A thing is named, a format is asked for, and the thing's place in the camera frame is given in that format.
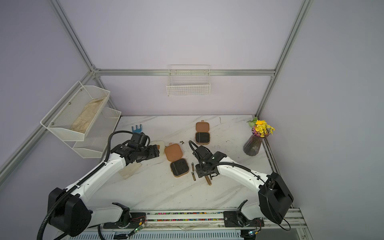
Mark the white mesh upper shelf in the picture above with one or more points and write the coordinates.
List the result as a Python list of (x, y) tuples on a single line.
[(60, 118)]

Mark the blue yellow toy rake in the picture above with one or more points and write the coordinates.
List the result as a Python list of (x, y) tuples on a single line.
[(137, 128)]

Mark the white mesh lower shelf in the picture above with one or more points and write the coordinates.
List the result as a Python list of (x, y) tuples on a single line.
[(96, 141)]

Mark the aluminium frame rail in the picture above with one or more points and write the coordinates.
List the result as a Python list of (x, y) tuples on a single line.
[(188, 72)]

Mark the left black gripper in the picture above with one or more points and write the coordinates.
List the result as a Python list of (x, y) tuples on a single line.
[(153, 152)]

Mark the brown case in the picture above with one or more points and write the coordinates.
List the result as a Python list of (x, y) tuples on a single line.
[(178, 164), (202, 136)]

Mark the cream nail clipper case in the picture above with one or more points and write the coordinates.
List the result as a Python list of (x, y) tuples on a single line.
[(161, 147)]

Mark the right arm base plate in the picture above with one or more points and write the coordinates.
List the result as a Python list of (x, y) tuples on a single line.
[(237, 219)]

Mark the large brown nail clipper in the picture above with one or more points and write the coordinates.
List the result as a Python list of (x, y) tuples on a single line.
[(208, 180)]

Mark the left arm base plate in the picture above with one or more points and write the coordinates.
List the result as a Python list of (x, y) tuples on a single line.
[(127, 221)]

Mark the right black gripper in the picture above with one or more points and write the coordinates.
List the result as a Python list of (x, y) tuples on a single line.
[(204, 172)]

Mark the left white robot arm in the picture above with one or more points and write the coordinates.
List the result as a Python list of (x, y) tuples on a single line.
[(67, 208)]

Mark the yellow flower bouquet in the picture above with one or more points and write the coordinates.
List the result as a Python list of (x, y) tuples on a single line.
[(260, 128)]

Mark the beige cloth glove in shelf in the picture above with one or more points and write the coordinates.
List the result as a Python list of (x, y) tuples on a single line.
[(83, 121)]

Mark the dark glass vase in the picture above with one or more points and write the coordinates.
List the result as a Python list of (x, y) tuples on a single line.
[(252, 145)]

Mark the white mesh shelf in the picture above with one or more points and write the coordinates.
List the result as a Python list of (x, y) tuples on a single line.
[(60, 118), (96, 141)]

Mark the white wire wall basket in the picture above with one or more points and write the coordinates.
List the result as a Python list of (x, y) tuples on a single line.
[(183, 85)]

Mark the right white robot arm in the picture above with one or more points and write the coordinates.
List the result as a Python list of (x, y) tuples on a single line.
[(274, 197)]

